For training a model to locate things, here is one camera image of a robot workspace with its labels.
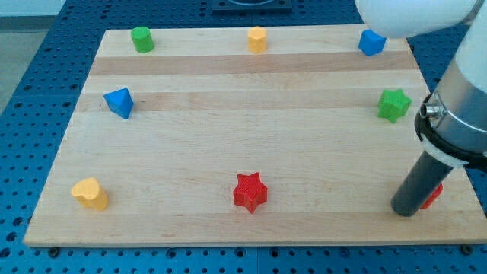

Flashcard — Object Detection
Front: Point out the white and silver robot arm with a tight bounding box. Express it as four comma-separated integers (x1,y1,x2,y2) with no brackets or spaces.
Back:
355,0,486,170

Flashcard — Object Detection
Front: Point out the red star block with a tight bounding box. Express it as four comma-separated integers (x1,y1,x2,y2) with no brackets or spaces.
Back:
233,172,268,214

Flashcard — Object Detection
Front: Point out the green star block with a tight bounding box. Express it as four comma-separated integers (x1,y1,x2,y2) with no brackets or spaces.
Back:
377,89,412,123

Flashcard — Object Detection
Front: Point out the wooden board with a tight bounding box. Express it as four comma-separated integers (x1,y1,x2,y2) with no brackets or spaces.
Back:
24,24,486,247

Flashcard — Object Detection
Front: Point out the yellow hexagon block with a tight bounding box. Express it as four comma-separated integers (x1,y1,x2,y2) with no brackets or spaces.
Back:
247,26,267,54

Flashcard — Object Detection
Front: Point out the blue triangle block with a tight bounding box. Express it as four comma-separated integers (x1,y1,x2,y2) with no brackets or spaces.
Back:
103,88,134,119

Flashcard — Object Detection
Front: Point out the green cylinder block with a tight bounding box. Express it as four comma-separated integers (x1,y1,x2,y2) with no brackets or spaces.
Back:
130,26,154,53

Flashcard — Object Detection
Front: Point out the blue cube block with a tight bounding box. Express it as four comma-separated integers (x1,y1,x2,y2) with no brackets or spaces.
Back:
358,29,387,56

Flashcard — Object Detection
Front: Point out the yellow heart block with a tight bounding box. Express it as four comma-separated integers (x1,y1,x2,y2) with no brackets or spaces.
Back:
71,177,109,211

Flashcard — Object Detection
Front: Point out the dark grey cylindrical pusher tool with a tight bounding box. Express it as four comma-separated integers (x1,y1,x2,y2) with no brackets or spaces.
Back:
390,151,453,217

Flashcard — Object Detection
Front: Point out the red block behind pusher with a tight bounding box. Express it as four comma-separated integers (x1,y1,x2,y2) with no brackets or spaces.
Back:
421,183,444,209

